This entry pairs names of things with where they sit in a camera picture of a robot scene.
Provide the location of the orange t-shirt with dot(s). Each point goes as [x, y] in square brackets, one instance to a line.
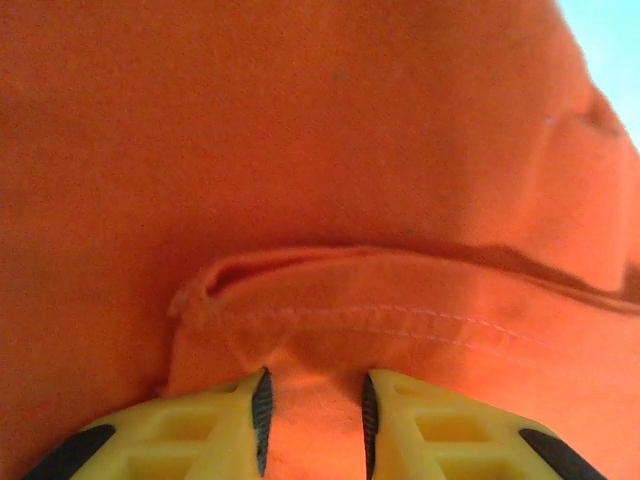
[300, 150]

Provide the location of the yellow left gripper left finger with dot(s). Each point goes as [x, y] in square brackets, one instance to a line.
[200, 445]

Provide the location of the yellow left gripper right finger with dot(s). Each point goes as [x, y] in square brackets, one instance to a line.
[450, 450]

